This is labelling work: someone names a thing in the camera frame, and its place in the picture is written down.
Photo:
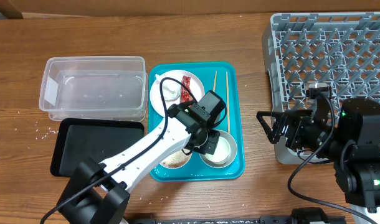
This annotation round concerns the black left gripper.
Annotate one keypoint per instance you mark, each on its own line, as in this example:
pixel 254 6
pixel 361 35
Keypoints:
pixel 212 144

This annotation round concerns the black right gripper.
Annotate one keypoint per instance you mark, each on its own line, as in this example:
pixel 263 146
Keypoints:
pixel 294 119

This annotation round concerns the pink small bowl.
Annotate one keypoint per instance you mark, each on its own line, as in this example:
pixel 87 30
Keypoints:
pixel 175 160

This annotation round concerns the red foil wrapper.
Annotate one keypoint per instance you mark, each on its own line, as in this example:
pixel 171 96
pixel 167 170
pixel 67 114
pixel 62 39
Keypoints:
pixel 186 94

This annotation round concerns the white tissue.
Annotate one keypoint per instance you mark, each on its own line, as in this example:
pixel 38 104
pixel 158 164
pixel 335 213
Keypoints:
pixel 171 90

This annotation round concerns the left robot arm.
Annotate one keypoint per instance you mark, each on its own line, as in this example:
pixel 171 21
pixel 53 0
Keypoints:
pixel 99 192

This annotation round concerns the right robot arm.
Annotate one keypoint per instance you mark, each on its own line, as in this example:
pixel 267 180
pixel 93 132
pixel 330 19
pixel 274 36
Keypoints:
pixel 351 143

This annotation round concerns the grey dishwasher rack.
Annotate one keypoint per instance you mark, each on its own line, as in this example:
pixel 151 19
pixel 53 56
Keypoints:
pixel 340 49

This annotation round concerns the grey small bowl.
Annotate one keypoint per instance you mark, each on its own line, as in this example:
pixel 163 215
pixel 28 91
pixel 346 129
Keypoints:
pixel 225 153

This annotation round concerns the left wooden chopstick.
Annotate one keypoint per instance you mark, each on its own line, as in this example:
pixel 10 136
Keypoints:
pixel 215 81

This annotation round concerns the wooden chopstick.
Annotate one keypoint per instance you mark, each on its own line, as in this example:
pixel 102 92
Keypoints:
pixel 228 102
pixel 215 81

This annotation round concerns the white round plate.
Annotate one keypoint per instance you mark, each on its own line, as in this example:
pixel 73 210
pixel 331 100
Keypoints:
pixel 195 86

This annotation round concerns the teal plastic tray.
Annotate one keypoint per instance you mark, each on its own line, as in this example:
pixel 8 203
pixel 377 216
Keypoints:
pixel 195 169

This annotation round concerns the right wooden chopstick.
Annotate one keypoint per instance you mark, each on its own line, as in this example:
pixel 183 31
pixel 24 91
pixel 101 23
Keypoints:
pixel 228 102

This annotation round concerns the black rectangular tray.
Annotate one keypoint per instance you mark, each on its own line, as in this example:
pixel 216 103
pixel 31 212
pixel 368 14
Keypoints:
pixel 80 139

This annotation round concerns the clear plastic bin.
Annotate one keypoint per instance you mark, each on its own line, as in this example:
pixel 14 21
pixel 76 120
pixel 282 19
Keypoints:
pixel 95 87

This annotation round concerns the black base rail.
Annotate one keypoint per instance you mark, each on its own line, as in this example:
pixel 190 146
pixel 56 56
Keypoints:
pixel 311 215

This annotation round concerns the cardboard wall panel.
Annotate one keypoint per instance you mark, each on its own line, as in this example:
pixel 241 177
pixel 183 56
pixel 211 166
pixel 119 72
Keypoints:
pixel 16 8

